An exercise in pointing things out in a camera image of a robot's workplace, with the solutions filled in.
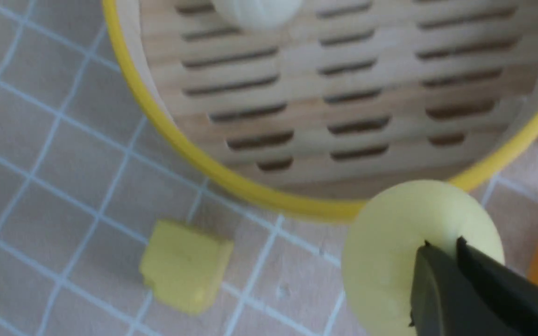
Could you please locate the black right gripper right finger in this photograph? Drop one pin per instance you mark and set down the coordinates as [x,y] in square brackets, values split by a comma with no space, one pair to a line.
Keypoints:
[511,298]

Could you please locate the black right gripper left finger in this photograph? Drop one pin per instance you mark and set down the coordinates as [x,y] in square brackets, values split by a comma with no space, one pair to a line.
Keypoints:
[444,303]

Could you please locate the yellow bun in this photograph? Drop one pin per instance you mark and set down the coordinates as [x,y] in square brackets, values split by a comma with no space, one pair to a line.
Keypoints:
[379,254]

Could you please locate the white bun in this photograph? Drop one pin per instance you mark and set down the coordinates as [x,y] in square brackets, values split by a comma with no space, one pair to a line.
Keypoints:
[257,14]

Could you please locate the bamboo steamer tray yellow rim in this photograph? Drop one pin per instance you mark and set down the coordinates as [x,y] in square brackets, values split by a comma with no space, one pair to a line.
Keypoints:
[349,97]

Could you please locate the yellow notched block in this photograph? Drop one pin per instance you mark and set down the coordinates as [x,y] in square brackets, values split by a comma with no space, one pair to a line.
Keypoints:
[184,266]

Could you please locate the checked orange tablecloth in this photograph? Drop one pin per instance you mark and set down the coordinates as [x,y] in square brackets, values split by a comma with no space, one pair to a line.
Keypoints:
[85,177]

